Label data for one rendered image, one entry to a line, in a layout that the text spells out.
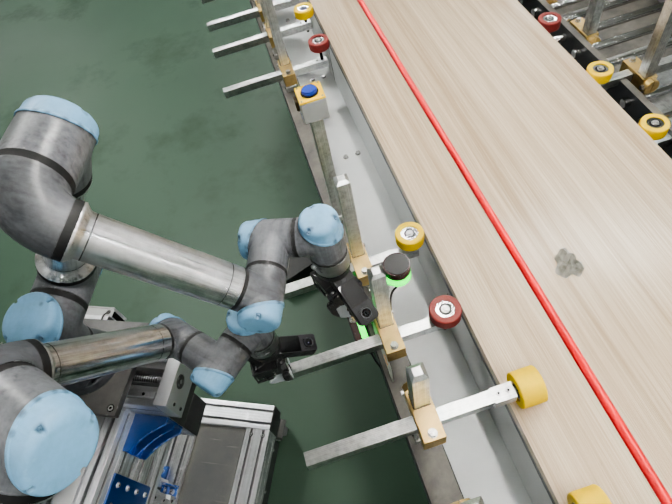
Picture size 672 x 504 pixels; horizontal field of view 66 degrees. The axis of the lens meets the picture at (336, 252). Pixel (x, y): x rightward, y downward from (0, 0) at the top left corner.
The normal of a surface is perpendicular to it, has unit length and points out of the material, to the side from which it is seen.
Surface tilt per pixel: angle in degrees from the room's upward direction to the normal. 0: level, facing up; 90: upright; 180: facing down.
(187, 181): 0
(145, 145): 0
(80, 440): 86
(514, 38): 0
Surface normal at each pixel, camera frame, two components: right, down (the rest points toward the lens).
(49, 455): 0.88, 0.24
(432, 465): -0.15, -0.55
